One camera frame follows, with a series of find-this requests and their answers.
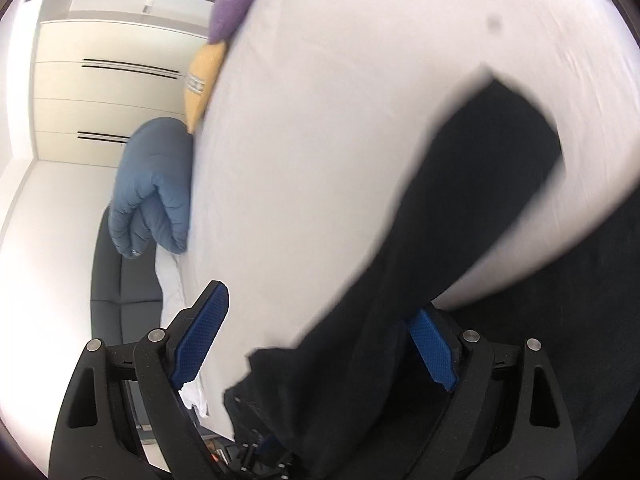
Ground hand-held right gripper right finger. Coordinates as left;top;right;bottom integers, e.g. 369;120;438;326
406;305;581;480

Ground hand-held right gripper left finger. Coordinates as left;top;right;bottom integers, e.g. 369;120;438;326
47;280;231;480

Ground black pants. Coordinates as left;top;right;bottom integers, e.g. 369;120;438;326
222;77;637;480

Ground white pillow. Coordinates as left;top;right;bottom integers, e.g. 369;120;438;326
154;251;190;333

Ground grey padded headboard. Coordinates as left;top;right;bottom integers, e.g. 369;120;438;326
90;205;166;347

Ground rolled blue quilt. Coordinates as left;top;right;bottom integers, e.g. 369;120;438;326
108;117;193;260

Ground yellow pillow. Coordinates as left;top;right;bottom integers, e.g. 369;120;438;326
183;42;228;133

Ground cream wardrobe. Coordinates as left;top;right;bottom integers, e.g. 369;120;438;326
30;19;211;167

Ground bed with white sheet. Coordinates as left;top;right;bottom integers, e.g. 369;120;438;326
154;0;640;441

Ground purple pillow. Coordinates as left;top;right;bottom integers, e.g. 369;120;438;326
207;0;271;44

